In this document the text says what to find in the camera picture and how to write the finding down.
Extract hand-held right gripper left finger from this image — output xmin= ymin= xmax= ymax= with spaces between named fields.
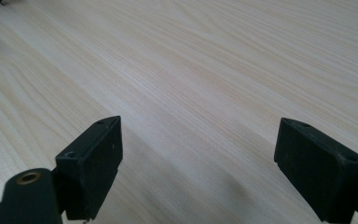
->
xmin=55 ymin=115 xmax=124 ymax=222

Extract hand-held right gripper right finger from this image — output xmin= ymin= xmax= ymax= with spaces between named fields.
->
xmin=273 ymin=117 xmax=358 ymax=224

